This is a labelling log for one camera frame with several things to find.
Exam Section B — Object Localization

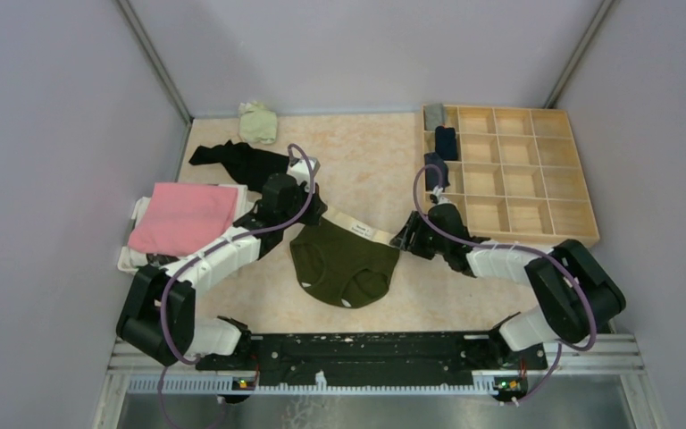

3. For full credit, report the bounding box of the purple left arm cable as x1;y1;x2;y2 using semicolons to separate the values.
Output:
156;143;318;429

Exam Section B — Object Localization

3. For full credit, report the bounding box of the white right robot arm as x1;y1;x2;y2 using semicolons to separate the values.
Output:
389;203;626;368

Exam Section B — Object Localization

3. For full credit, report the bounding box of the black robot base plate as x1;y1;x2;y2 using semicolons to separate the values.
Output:
196;332;548;387

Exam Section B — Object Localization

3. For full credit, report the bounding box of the navy underwear cream waistband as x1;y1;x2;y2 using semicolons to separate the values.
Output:
423;152;450;192

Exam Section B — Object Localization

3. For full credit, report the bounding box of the white folded cloth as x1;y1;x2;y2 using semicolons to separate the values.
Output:
117;182;247;273

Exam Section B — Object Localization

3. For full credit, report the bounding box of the white perforated plastic basket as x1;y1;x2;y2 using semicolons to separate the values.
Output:
117;197;230;273

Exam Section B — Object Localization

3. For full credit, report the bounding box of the dark green underwear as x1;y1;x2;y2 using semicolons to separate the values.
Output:
289;207;400;308

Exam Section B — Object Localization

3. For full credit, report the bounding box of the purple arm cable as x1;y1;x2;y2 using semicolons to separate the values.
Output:
412;164;598;407
156;143;318;429

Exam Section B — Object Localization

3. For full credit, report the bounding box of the aluminium frame rail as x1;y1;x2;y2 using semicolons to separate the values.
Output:
93;332;668;428

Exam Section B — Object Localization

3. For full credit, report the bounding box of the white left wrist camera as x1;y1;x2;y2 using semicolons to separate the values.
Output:
287;157;320;190

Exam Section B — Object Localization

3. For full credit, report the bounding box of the light green underwear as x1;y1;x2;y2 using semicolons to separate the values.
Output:
238;102;279;145

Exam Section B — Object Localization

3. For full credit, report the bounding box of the pink folded cloth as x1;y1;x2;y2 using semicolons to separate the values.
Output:
128;182;240;257

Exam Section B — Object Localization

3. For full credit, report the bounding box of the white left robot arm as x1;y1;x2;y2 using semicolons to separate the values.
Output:
116;173;327;370

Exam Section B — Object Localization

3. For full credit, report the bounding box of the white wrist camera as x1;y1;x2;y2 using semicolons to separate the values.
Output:
287;157;320;190
429;187;452;206

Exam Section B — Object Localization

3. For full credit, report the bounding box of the wooden compartment tray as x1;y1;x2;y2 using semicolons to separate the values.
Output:
420;104;600;247

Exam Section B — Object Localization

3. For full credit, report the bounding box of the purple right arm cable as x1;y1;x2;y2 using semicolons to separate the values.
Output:
412;164;598;407

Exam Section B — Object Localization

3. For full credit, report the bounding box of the black underwear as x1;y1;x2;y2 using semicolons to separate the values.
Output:
188;140;289;192

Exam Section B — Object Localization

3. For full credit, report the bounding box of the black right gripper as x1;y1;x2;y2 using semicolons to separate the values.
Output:
392;210;450;260

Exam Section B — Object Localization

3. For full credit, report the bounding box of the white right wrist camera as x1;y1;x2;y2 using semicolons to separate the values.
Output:
429;187;452;206

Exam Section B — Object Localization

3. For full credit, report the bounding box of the navy orange underwear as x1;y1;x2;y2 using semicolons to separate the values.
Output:
434;126;459;161

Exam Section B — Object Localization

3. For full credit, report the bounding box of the grey underwear white waistband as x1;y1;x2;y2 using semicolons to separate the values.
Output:
422;103;447;131

